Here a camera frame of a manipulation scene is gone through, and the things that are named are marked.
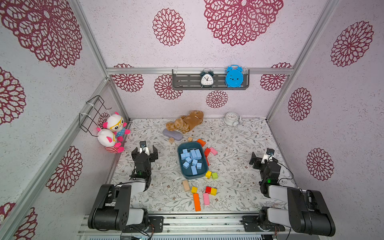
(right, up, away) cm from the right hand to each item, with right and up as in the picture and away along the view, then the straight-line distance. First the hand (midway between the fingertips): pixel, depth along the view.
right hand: (261, 152), depth 88 cm
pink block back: (-26, -1, +14) cm, 30 cm away
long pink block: (-33, -25, -6) cm, 42 cm away
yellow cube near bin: (-31, -13, 0) cm, 34 cm away
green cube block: (-28, -14, 0) cm, 31 cm away
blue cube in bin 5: (-40, -7, +6) cm, 40 cm away
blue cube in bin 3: (-43, -5, +7) cm, 44 cm away
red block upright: (-31, -4, +11) cm, 33 cm away
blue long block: (-40, -11, +4) cm, 42 cm away
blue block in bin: (-37, -2, +7) cm, 38 cm away
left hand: (-69, +3, +2) cm, 69 cm away
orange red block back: (-34, +4, +18) cm, 38 cm away
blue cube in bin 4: (-45, -8, +4) cm, 46 cm away
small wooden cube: (-42, +7, +18) cm, 47 cm away
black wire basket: (-94, +18, -13) cm, 96 cm away
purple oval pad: (-53, +10, +19) cm, 57 cm away
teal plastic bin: (-35, -9, +4) cm, 36 cm away
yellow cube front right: (-29, -21, -4) cm, 36 cm away
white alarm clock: (-10, +23, +29) cm, 38 cm away
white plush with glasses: (-89, +17, +6) cm, 91 cm away
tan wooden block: (-45, -19, -3) cm, 48 cm away
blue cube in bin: (-46, 0, +11) cm, 47 cm away
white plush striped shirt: (-89, +8, -5) cm, 89 cm away
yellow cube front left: (-40, -20, -5) cm, 45 cm away
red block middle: (-31, -1, +12) cm, 33 cm away
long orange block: (-38, -27, -7) cm, 47 cm away
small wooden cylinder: (-56, +6, +18) cm, 59 cm away
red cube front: (-32, -21, -4) cm, 38 cm away
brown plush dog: (-45, +18, +18) cm, 52 cm away
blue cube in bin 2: (-47, -3, +8) cm, 48 cm away
